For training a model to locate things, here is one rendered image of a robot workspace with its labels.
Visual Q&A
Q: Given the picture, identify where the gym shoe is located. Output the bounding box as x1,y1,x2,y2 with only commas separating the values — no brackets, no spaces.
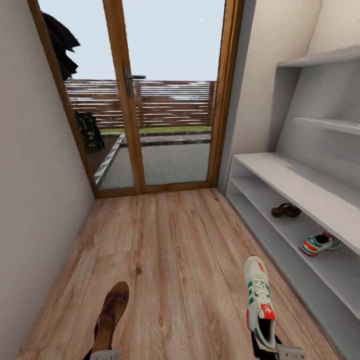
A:
243,255,276,349
299,232,344,257

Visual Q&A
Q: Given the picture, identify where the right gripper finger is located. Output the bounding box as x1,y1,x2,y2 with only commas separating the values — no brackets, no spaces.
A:
274,334,283,344
251,331,261,359

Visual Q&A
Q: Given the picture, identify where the sandal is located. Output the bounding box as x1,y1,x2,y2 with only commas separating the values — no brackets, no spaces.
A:
92,281,129,354
270,203,301,218

